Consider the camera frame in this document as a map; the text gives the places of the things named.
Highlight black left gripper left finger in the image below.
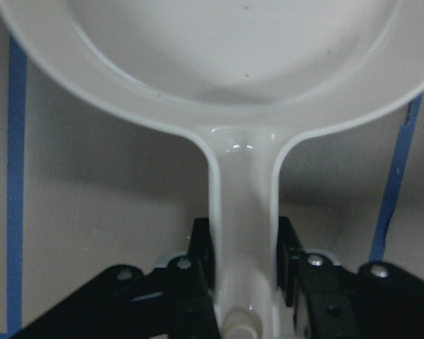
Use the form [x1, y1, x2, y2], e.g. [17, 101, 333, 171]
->
[17, 218, 219, 338]

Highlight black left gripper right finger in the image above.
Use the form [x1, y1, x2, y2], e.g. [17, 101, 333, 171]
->
[276, 217, 424, 338]

